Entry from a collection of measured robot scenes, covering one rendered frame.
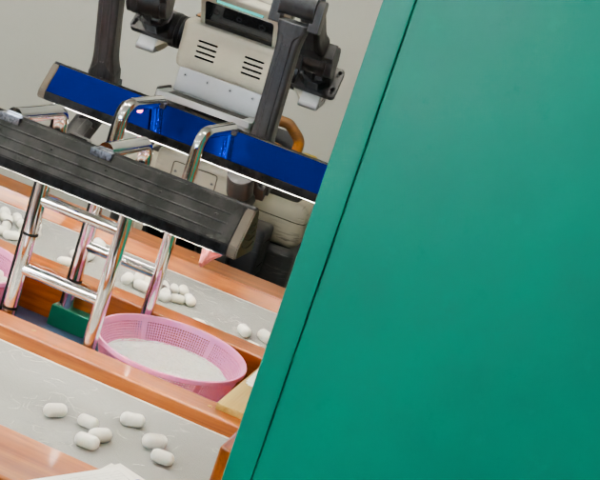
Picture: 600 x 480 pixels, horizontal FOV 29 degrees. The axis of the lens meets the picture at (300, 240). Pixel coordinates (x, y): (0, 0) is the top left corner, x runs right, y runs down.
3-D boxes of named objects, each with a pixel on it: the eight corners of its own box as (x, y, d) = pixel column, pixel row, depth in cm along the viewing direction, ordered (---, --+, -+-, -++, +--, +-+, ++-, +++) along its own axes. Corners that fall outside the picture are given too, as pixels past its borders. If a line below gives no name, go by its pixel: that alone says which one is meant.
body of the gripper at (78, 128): (86, 145, 251) (104, 122, 255) (45, 128, 253) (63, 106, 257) (89, 165, 256) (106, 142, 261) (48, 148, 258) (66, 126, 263)
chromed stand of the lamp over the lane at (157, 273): (90, 303, 235) (153, 90, 225) (179, 340, 231) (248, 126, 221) (46, 323, 217) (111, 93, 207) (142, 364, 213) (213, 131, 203)
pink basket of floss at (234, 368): (63, 353, 206) (77, 304, 204) (198, 370, 219) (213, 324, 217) (106, 427, 184) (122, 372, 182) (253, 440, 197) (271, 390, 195)
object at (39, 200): (-13, 350, 197) (57, 97, 187) (91, 395, 193) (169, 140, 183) (-78, 380, 179) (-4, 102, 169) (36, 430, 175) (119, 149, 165)
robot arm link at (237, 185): (273, 184, 253) (236, 170, 254) (278, 149, 244) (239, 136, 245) (253, 224, 246) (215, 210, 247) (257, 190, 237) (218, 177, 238)
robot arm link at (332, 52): (342, -40, 239) (296, -55, 240) (319, 16, 236) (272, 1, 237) (341, 56, 282) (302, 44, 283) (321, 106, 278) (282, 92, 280)
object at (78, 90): (54, 95, 233) (64, 60, 232) (342, 205, 221) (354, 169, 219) (35, 96, 226) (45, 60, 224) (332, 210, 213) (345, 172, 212)
